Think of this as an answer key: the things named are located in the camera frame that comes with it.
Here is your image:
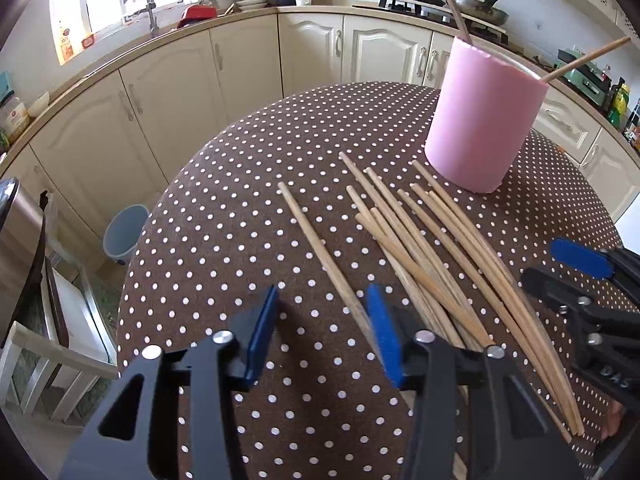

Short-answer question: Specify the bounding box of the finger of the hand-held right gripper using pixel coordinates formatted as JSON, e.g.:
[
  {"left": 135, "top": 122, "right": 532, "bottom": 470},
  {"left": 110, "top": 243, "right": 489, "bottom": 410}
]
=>
[
  {"left": 550, "top": 239, "right": 640, "bottom": 306},
  {"left": 521, "top": 266, "right": 601, "bottom": 323}
]

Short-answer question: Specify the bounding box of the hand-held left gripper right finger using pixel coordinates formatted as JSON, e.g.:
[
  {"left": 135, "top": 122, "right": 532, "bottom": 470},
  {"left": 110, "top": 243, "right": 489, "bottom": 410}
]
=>
[{"left": 366, "top": 284, "right": 583, "bottom": 480}]

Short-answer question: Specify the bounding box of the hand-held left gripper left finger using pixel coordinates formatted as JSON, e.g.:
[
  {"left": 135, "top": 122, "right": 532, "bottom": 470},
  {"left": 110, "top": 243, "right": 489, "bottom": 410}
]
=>
[{"left": 60, "top": 285, "right": 281, "bottom": 480}]

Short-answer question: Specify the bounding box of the group of wooden chopsticks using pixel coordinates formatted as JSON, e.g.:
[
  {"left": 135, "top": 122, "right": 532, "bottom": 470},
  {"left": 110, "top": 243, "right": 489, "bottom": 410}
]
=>
[{"left": 339, "top": 151, "right": 586, "bottom": 443}]

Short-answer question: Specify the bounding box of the single wooden chopstick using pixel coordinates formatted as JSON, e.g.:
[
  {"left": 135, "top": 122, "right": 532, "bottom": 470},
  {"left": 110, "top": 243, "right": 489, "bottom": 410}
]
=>
[
  {"left": 425, "top": 0, "right": 473, "bottom": 46},
  {"left": 539, "top": 36, "right": 632, "bottom": 84},
  {"left": 277, "top": 182, "right": 386, "bottom": 358}
]

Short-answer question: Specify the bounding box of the pink chopstick holder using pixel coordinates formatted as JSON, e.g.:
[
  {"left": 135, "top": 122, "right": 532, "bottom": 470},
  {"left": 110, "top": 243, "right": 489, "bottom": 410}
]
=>
[{"left": 424, "top": 37, "right": 550, "bottom": 194}]

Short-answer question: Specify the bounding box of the person's right hand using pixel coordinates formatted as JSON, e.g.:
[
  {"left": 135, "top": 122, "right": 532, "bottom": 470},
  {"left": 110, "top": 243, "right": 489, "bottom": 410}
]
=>
[{"left": 601, "top": 401, "right": 627, "bottom": 440}]

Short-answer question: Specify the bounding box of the white appliance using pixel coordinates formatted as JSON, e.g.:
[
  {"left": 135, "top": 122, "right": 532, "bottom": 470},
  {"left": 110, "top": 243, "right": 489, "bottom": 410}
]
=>
[{"left": 614, "top": 204, "right": 640, "bottom": 241}]

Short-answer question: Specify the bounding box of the brown polka dot tablecloth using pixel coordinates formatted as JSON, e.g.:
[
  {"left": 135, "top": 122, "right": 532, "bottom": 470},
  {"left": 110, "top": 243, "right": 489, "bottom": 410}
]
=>
[{"left": 116, "top": 81, "right": 640, "bottom": 480}]

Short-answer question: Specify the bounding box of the yellow-green bottle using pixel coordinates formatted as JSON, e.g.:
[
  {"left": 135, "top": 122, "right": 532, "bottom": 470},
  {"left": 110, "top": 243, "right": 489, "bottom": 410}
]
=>
[{"left": 607, "top": 84, "right": 632, "bottom": 128}]

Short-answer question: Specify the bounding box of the grey trash bin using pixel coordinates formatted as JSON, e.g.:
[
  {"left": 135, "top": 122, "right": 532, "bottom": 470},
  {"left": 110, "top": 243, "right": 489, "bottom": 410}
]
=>
[{"left": 102, "top": 204, "right": 151, "bottom": 265}]

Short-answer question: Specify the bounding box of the dark glass bottle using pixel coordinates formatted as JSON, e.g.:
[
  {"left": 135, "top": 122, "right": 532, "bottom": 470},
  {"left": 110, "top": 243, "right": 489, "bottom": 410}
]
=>
[{"left": 601, "top": 76, "right": 625, "bottom": 113}]

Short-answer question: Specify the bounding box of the green electric grill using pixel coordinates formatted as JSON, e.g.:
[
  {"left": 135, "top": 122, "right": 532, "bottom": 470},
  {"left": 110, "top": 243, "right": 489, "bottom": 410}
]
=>
[{"left": 557, "top": 47, "right": 613, "bottom": 106}]

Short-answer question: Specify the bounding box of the white shelf rack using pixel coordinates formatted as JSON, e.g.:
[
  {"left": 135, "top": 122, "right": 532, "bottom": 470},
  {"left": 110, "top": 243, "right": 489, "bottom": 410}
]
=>
[{"left": 0, "top": 255, "right": 121, "bottom": 423}]

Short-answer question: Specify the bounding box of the silver rice cooker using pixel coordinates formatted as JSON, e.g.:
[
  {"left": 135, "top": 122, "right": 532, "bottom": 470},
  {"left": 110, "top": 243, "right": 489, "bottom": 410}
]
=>
[{"left": 0, "top": 177, "right": 48, "bottom": 346}]

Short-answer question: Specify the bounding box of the black gas stove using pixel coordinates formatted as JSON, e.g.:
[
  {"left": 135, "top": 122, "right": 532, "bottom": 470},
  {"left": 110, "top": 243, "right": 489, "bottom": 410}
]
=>
[{"left": 352, "top": 0, "right": 511, "bottom": 43}]

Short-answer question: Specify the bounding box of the white bowl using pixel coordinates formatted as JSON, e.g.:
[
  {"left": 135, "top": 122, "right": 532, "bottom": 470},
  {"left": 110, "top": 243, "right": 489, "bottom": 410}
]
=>
[{"left": 27, "top": 91, "right": 51, "bottom": 118}]

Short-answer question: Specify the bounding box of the red basin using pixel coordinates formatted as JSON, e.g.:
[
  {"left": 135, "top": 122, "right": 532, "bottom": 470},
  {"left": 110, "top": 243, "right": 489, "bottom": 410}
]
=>
[{"left": 179, "top": 4, "right": 218, "bottom": 28}]

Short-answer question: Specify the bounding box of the clear jar with label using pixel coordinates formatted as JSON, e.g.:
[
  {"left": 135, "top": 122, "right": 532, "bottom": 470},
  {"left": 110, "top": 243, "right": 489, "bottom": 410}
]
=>
[{"left": 0, "top": 92, "right": 31, "bottom": 143}]

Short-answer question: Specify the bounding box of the beige kitchen countertop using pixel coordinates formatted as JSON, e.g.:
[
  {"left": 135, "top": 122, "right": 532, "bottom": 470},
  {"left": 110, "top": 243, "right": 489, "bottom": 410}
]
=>
[{"left": 0, "top": 0, "right": 640, "bottom": 161}]

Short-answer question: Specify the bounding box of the orange bottle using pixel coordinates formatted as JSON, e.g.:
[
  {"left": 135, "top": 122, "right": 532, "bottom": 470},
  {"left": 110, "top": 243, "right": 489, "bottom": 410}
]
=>
[{"left": 57, "top": 20, "right": 76, "bottom": 61}]

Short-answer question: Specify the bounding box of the metal wok with black handle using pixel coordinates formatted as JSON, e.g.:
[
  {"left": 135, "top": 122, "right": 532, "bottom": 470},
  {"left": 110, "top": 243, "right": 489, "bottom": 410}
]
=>
[{"left": 447, "top": 0, "right": 510, "bottom": 27}]

